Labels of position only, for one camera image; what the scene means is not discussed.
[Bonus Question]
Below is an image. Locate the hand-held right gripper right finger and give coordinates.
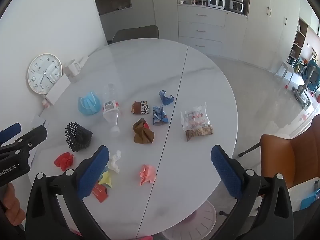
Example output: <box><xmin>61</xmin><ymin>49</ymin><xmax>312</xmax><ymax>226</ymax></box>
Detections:
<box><xmin>211</xmin><ymin>144</ymin><xmax>294</xmax><ymax>240</ymax></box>

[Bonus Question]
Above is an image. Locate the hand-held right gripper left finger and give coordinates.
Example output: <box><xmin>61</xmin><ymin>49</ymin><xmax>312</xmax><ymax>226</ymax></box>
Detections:
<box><xmin>25</xmin><ymin>145</ymin><xmax>110</xmax><ymax>240</ymax></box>

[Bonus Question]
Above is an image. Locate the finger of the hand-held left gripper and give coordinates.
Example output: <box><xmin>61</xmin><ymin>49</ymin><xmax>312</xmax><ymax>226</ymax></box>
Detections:
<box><xmin>0</xmin><ymin>126</ymin><xmax>48</xmax><ymax>161</ymax></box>
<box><xmin>0</xmin><ymin>122</ymin><xmax>22</xmax><ymax>147</ymax></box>

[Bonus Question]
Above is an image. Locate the yellow paper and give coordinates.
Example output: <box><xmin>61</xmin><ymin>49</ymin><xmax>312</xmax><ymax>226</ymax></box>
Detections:
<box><xmin>97</xmin><ymin>170</ymin><xmax>113</xmax><ymax>188</ymax></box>

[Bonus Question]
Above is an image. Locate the red packet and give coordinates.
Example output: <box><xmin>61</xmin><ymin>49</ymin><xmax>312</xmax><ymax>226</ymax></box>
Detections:
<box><xmin>91</xmin><ymin>184</ymin><xmax>110</xmax><ymax>203</ymax></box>

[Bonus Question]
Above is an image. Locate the red paper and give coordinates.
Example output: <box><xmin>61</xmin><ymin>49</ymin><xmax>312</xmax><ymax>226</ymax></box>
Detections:
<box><xmin>54</xmin><ymin>152</ymin><xmax>75</xmax><ymax>172</ymax></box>

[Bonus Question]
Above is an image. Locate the black foam mesh sleeve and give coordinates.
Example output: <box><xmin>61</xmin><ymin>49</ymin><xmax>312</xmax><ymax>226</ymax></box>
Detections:
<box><xmin>64</xmin><ymin>122</ymin><xmax>93</xmax><ymax>152</ymax></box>

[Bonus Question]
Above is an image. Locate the pink paper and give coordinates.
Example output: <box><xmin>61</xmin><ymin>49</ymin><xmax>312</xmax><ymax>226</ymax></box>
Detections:
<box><xmin>139</xmin><ymin>164</ymin><xmax>157</xmax><ymax>186</ymax></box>

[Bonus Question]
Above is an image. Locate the white slotted bin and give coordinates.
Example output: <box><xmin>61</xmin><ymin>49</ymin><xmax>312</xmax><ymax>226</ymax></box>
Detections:
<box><xmin>162</xmin><ymin>201</ymin><xmax>217</xmax><ymax>240</ymax></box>

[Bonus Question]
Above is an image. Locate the clear snack bag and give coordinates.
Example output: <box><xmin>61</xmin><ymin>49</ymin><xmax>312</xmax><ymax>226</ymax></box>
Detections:
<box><xmin>180</xmin><ymin>102</ymin><xmax>214</xmax><ymax>142</ymax></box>

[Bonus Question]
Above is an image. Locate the brown paper bag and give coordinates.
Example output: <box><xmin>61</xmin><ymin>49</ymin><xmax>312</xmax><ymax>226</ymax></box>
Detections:
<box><xmin>132</xmin><ymin>117</ymin><xmax>155</xmax><ymax>144</ymax></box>

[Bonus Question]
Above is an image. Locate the clear plastic bottle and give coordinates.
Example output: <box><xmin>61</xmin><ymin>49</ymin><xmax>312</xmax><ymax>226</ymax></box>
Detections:
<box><xmin>102</xmin><ymin>84</ymin><xmax>122</xmax><ymax>138</ymax></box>

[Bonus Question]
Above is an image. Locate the blue face mask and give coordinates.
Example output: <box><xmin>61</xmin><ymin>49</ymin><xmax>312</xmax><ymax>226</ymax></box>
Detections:
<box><xmin>78</xmin><ymin>91</ymin><xmax>102</xmax><ymax>116</ymax></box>

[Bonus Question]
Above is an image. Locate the brown snack wrapper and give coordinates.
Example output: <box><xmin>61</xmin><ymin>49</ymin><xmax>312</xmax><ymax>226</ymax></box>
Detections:
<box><xmin>131</xmin><ymin>101</ymin><xmax>150</xmax><ymax>115</ymax></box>

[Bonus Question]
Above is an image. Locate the blue patterned wrapper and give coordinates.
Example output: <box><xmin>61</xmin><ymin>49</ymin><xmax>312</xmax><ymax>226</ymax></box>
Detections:
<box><xmin>152</xmin><ymin>104</ymin><xmax>168</xmax><ymax>125</ymax></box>

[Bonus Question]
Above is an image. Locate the dark blue wrapper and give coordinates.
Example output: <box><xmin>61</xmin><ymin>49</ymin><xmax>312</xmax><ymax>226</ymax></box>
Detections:
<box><xmin>159</xmin><ymin>89</ymin><xmax>175</xmax><ymax>105</ymax></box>

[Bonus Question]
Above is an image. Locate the person's left hand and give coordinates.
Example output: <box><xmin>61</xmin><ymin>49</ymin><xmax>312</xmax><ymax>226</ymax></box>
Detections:
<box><xmin>0</xmin><ymin>182</ymin><xmax>26</xmax><ymax>227</ymax></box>

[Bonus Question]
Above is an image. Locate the white paper sheet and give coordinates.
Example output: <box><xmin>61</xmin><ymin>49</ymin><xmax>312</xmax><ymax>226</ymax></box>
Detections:
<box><xmin>31</xmin><ymin>115</ymin><xmax>50</xmax><ymax>130</ymax></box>

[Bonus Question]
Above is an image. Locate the white rectangular box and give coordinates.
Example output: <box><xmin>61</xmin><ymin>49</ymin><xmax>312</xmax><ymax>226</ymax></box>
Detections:
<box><xmin>46</xmin><ymin>74</ymin><xmax>71</xmax><ymax>105</ymax></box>

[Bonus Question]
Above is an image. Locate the orange chair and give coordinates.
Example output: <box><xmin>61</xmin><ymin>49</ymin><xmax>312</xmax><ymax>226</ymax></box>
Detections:
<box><xmin>238</xmin><ymin>114</ymin><xmax>320</xmax><ymax>189</ymax></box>

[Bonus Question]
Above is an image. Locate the white mug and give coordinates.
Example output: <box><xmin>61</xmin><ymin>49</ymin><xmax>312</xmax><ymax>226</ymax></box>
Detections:
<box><xmin>65</xmin><ymin>59</ymin><xmax>83</xmax><ymax>78</ymax></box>

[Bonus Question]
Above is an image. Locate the blue flat box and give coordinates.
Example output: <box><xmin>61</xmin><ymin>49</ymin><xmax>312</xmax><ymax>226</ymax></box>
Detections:
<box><xmin>300</xmin><ymin>189</ymin><xmax>320</xmax><ymax>210</ymax></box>

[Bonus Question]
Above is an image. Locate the white plastic stool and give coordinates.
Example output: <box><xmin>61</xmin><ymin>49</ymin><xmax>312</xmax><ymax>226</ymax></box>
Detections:
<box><xmin>275</xmin><ymin>61</ymin><xmax>295</xmax><ymax>80</ymax></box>

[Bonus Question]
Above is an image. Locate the white cabinet drawer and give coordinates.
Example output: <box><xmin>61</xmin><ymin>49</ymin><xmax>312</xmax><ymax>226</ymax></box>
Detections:
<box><xmin>178</xmin><ymin>5</ymin><xmax>227</xmax><ymax>27</ymax></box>
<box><xmin>178</xmin><ymin>21</ymin><xmax>225</xmax><ymax>42</ymax></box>
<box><xmin>179</xmin><ymin>36</ymin><xmax>223</xmax><ymax>55</ymax></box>

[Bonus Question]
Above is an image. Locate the teal office chair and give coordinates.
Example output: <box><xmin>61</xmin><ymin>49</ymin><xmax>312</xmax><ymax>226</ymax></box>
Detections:
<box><xmin>291</xmin><ymin>59</ymin><xmax>320</xmax><ymax>109</ymax></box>

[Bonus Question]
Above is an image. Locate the grey chair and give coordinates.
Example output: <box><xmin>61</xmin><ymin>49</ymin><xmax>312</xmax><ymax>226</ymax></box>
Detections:
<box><xmin>111</xmin><ymin>25</ymin><xmax>160</xmax><ymax>44</ymax></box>

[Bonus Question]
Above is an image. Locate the wooden bookshelf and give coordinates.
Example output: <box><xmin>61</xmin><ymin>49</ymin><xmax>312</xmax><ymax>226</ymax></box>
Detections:
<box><xmin>286</xmin><ymin>16</ymin><xmax>309</xmax><ymax>74</ymax></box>

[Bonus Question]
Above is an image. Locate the silver toaster oven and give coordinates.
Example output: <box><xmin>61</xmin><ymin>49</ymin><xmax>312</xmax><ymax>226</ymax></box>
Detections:
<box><xmin>226</xmin><ymin>0</ymin><xmax>244</xmax><ymax>13</ymax></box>

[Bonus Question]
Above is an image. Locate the round white wall clock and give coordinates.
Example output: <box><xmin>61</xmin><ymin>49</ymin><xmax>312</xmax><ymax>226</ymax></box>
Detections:
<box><xmin>27</xmin><ymin>53</ymin><xmax>63</xmax><ymax>95</ymax></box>

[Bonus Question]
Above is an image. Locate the white wall cabinet unit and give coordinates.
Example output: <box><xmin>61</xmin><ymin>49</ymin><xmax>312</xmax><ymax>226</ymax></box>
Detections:
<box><xmin>90</xmin><ymin>0</ymin><xmax>300</xmax><ymax>63</ymax></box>

